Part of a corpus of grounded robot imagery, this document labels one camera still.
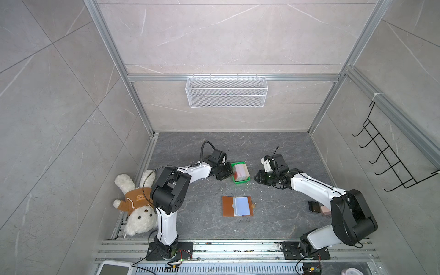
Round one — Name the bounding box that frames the brown leather card holder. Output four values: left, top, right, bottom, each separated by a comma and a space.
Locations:
222, 196, 254, 217

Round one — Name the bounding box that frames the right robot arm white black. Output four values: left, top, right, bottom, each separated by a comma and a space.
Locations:
254, 169, 378, 257

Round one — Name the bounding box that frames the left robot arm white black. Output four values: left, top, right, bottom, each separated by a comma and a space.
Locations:
150, 149, 232, 259

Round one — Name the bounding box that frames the green plastic card bin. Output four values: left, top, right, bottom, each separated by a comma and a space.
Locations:
231, 162, 250, 184

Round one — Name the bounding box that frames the stack of cards in bin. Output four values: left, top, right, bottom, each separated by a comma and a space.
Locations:
233, 163, 250, 182

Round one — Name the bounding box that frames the white teddy bear brown shirt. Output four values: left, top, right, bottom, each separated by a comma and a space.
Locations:
113, 170, 158, 237

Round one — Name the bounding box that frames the white tablet device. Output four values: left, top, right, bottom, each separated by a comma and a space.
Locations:
96, 260, 135, 275

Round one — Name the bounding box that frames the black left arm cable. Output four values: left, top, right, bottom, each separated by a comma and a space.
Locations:
200, 140, 217, 163

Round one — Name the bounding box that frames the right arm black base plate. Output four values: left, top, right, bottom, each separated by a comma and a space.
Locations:
280, 241, 331, 260

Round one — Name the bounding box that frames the white wire mesh basket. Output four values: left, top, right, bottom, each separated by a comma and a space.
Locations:
185, 76, 269, 108

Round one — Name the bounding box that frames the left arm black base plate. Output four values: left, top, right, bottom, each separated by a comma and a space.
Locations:
146, 242, 194, 261

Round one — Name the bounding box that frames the aluminium front rail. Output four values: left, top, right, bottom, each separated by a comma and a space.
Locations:
93, 239, 379, 262

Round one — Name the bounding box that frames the black wire hook rack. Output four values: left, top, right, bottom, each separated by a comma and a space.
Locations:
352, 102, 440, 193

